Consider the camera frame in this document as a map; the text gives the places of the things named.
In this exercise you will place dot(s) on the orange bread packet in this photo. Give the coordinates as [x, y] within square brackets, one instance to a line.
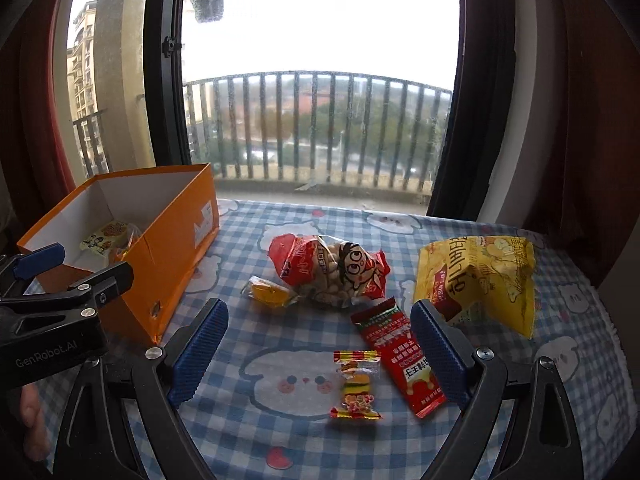
[125, 245]

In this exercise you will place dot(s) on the red peanut packet cartoon face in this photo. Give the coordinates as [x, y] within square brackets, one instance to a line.
[330, 270]

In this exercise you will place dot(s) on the blue checked tablecloth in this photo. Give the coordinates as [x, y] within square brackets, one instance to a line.
[300, 340]

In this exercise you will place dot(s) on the small orange jelly packet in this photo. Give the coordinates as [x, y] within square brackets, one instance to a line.
[270, 292]

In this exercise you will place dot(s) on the black window frame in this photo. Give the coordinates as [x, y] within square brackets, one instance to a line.
[162, 110]

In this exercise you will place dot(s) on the grey balcony railing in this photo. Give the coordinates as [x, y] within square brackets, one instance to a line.
[320, 130]

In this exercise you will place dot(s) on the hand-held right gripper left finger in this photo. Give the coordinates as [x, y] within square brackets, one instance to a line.
[200, 355]

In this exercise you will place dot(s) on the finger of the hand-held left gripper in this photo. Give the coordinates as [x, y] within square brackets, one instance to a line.
[107, 282]
[40, 262]

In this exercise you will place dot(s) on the burger gummy candy packet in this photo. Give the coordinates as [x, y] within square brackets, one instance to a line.
[356, 385]

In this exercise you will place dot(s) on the yellow chip bag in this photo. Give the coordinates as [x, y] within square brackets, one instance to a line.
[475, 280]

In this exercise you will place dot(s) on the person's left hand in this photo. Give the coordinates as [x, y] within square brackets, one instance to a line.
[32, 410]

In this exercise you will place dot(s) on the orange cardboard box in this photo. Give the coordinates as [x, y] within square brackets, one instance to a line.
[160, 270]

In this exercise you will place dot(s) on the light green snack packet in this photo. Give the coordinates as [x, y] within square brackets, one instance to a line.
[102, 237]

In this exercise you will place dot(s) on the dark red curtain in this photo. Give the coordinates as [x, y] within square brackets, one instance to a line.
[575, 135]
[30, 110]

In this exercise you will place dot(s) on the red sachet packet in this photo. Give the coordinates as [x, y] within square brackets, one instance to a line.
[400, 360]

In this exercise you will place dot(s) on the pale apartment building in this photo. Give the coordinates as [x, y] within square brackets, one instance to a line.
[82, 60]

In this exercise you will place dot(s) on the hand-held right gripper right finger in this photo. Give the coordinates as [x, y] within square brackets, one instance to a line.
[440, 355]

